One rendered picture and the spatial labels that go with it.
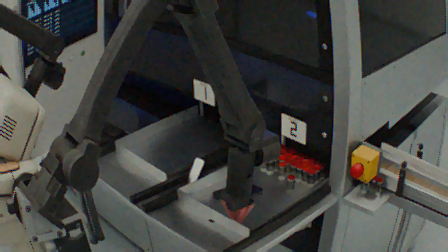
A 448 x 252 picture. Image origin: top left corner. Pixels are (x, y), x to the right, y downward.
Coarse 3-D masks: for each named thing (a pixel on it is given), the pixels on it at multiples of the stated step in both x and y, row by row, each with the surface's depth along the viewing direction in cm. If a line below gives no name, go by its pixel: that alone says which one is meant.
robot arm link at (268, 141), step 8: (256, 128) 127; (224, 136) 133; (232, 136) 133; (256, 136) 128; (264, 136) 134; (272, 136) 135; (240, 144) 130; (248, 144) 130; (256, 144) 129; (264, 144) 134; (272, 144) 136; (264, 152) 134; (272, 152) 136; (280, 152) 138; (264, 160) 134
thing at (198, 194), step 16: (208, 176) 158; (224, 176) 162; (256, 176) 162; (272, 176) 162; (192, 192) 156; (208, 192) 156; (272, 192) 155; (304, 192) 153; (208, 208) 144; (224, 208) 149; (256, 208) 148; (272, 208) 148; (288, 208) 143; (224, 224) 141; (240, 224) 136; (256, 224) 136
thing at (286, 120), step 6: (282, 114) 157; (282, 120) 158; (288, 120) 156; (294, 120) 154; (282, 126) 158; (288, 126) 157; (294, 126) 155; (300, 126) 153; (282, 132) 159; (288, 132) 157; (294, 132) 156; (300, 132) 154; (294, 138) 156; (300, 138) 155
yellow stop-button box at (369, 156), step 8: (368, 144) 143; (360, 152) 140; (368, 152) 140; (376, 152) 139; (352, 160) 141; (360, 160) 139; (368, 160) 137; (376, 160) 139; (368, 168) 137; (376, 168) 141; (368, 176) 138
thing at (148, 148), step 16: (192, 112) 195; (144, 128) 183; (160, 128) 188; (176, 128) 189; (192, 128) 189; (208, 128) 188; (128, 144) 180; (144, 144) 180; (160, 144) 180; (176, 144) 180; (192, 144) 180; (208, 144) 179; (224, 144) 179; (144, 160) 165; (160, 160) 172; (176, 160) 172; (192, 160) 172; (160, 176) 161
